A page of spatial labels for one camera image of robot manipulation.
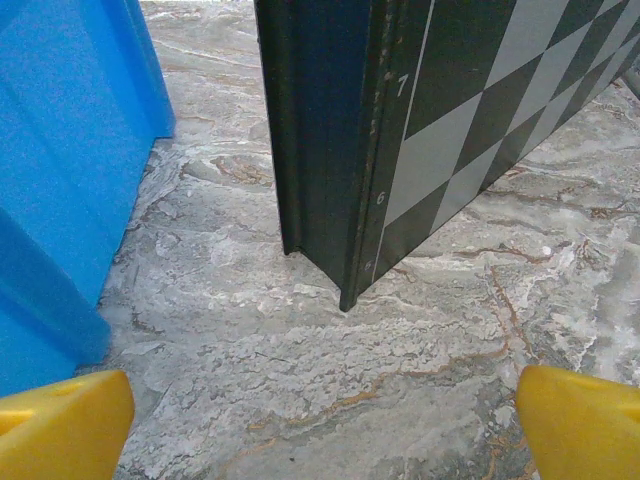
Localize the black checkered chessboard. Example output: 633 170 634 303
253 0 640 312

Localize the blue three-compartment plastic bin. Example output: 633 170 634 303
0 0 177 384

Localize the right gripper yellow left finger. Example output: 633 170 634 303
0 369 135 480

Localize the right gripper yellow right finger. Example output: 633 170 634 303
515 364 640 480

